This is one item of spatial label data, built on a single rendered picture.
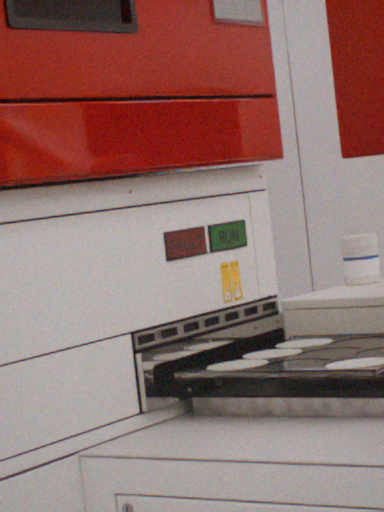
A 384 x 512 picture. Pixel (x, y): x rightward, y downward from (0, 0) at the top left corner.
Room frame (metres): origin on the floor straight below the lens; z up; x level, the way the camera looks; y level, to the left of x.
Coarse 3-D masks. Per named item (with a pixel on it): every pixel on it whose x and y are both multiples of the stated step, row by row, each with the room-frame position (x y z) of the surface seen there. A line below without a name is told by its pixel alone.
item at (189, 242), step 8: (176, 232) 2.21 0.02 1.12; (184, 232) 2.23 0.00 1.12; (192, 232) 2.25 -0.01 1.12; (200, 232) 2.27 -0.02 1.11; (168, 240) 2.19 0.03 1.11; (176, 240) 2.21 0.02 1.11; (184, 240) 2.23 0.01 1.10; (192, 240) 2.25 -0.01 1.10; (200, 240) 2.27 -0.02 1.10; (168, 248) 2.19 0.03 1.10; (176, 248) 2.21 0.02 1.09; (184, 248) 2.23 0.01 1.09; (192, 248) 2.25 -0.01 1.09; (200, 248) 2.26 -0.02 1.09; (168, 256) 2.19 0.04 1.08; (176, 256) 2.21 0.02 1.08
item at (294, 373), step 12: (180, 372) 2.11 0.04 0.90; (192, 372) 2.09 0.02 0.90; (204, 372) 2.08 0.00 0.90; (216, 372) 2.07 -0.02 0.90; (228, 372) 2.05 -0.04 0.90; (240, 372) 2.04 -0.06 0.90; (252, 372) 2.03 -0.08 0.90; (264, 372) 2.02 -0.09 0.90; (276, 372) 2.00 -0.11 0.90; (288, 372) 1.99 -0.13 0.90; (300, 372) 1.98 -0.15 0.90; (312, 372) 1.97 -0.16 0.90; (324, 372) 1.95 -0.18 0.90; (336, 372) 1.94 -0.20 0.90; (348, 372) 1.93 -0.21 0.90; (360, 372) 1.92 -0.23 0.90; (372, 372) 1.91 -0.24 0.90
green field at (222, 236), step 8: (232, 224) 2.35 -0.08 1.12; (240, 224) 2.37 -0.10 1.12; (216, 232) 2.31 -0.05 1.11; (224, 232) 2.33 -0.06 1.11; (232, 232) 2.35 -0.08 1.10; (240, 232) 2.37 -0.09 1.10; (216, 240) 2.31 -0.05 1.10; (224, 240) 2.33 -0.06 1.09; (232, 240) 2.35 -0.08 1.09; (240, 240) 2.37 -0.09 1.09; (216, 248) 2.30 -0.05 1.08
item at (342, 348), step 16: (336, 336) 2.35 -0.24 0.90; (352, 336) 2.32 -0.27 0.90; (368, 336) 2.30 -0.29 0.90; (304, 352) 2.20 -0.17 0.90; (320, 352) 2.18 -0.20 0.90; (336, 352) 2.16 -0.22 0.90; (352, 352) 2.13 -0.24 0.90; (368, 352) 2.12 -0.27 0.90; (256, 368) 2.07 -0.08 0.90; (272, 368) 2.06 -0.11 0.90; (288, 368) 2.04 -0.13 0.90; (304, 368) 2.01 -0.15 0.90; (320, 368) 2.00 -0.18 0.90; (352, 368) 1.96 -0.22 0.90; (368, 368) 1.94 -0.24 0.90
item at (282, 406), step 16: (208, 400) 2.15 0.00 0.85; (224, 400) 2.13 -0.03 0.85; (240, 400) 2.11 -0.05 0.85; (256, 400) 2.09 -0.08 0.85; (272, 400) 2.08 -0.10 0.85; (288, 400) 2.06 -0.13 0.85; (304, 400) 2.04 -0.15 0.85; (320, 400) 2.03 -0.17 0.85; (336, 400) 2.01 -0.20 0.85; (352, 400) 2.00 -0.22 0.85; (368, 400) 1.98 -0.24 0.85; (288, 416) 2.06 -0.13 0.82; (304, 416) 2.05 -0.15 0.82; (320, 416) 2.03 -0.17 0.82; (336, 416) 2.01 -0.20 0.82; (352, 416) 2.00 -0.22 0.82; (368, 416) 1.98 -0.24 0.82
